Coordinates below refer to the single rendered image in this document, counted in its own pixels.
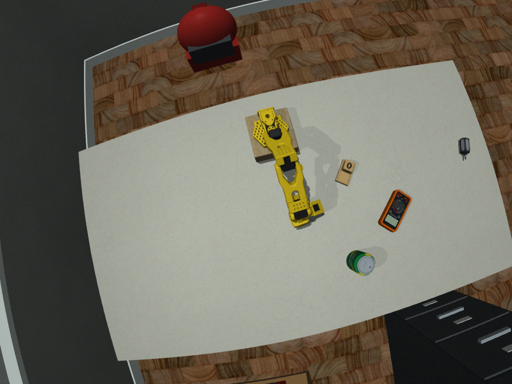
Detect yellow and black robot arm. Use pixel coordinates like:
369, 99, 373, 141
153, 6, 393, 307
253, 109, 314, 222

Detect orange digital multimeter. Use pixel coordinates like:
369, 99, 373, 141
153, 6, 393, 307
378, 190, 411, 232

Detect green drink can with yellow stripe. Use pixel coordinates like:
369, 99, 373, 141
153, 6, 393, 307
346, 250, 375, 275

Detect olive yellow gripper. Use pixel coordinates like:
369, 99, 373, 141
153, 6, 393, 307
290, 199, 325, 228

